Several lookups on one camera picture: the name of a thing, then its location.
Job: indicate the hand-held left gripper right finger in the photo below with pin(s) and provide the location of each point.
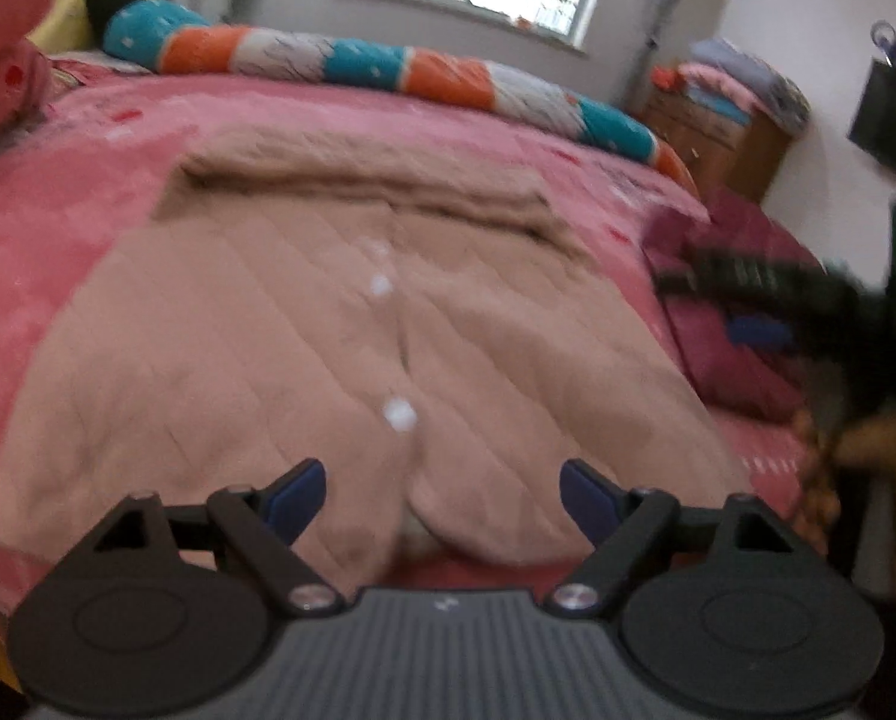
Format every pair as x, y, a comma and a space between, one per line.
587, 495

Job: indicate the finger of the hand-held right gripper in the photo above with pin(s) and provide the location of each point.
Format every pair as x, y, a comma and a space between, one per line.
759, 331
740, 274

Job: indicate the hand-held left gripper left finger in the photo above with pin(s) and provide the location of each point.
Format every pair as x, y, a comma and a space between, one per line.
298, 491

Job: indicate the beige quilted jacket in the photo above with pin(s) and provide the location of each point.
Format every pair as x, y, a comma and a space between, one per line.
268, 330

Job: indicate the maroon down jacket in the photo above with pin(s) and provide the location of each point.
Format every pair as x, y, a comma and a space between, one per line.
718, 375

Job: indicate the wooden dresser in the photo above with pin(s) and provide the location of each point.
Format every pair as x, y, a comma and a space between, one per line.
725, 150

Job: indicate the blue folded blanket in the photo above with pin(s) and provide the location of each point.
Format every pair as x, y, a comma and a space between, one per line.
718, 109

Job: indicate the stacked folded blankets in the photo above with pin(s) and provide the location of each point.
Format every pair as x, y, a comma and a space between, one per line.
770, 82

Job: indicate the pink folded blanket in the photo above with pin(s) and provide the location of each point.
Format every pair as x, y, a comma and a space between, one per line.
710, 79

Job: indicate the rolled striped blanket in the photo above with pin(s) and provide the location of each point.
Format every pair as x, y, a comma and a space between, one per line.
448, 79

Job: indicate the pink bed blanket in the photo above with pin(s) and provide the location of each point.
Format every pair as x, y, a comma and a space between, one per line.
66, 225

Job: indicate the floral patterned pillow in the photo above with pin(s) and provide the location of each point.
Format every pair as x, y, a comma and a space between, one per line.
96, 69

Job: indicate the pink folded quilt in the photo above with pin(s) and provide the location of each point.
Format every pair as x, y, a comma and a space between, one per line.
6, 15

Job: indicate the black wall screen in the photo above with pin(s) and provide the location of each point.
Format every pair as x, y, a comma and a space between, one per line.
886, 109

